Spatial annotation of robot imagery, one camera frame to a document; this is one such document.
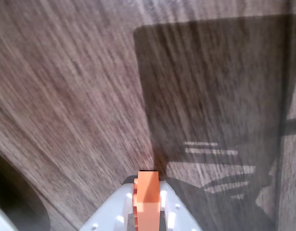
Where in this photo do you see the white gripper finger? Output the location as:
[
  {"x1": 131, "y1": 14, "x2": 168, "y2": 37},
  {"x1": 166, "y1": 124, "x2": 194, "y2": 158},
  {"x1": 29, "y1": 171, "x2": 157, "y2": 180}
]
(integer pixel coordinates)
[
  {"x1": 159, "y1": 181, "x2": 203, "y2": 231},
  {"x1": 79, "y1": 183, "x2": 135, "y2": 231}
]

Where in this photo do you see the orange lego block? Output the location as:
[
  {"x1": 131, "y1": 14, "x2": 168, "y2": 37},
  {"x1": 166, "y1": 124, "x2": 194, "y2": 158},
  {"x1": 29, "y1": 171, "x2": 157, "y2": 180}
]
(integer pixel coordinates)
[{"x1": 132, "y1": 170, "x2": 162, "y2": 231}]

